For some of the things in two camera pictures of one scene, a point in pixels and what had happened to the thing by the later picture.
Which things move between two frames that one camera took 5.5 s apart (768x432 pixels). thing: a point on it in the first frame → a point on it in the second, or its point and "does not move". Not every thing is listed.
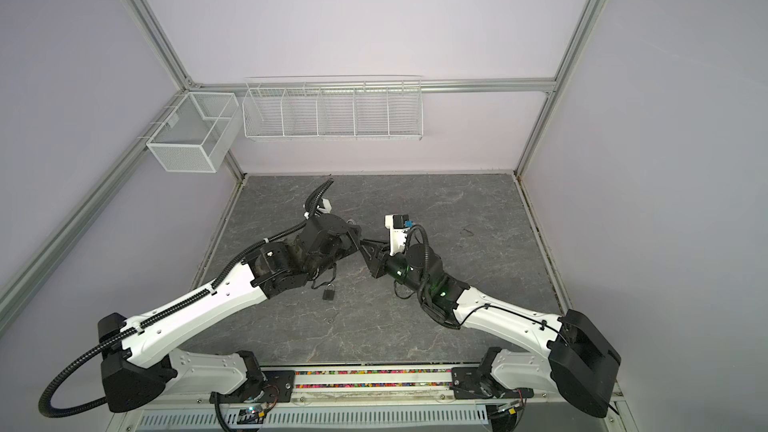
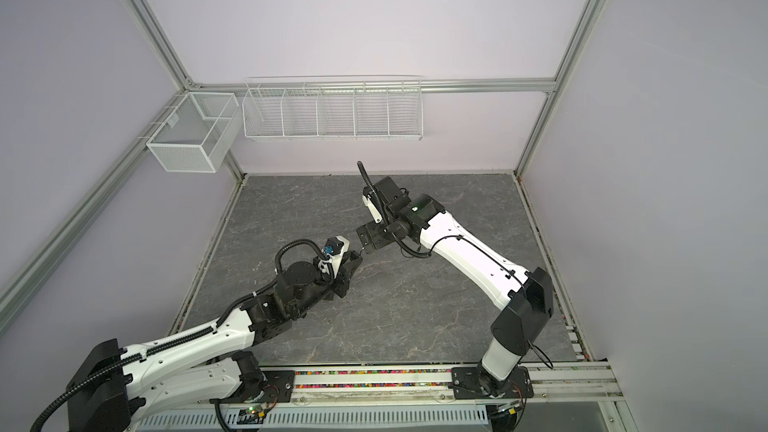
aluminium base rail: x=330 y=385 does not move
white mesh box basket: x=193 y=135 does not move
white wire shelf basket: x=333 y=108 does not move
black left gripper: x=352 y=242 → x=344 y=276
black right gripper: x=376 y=246 → x=375 y=230
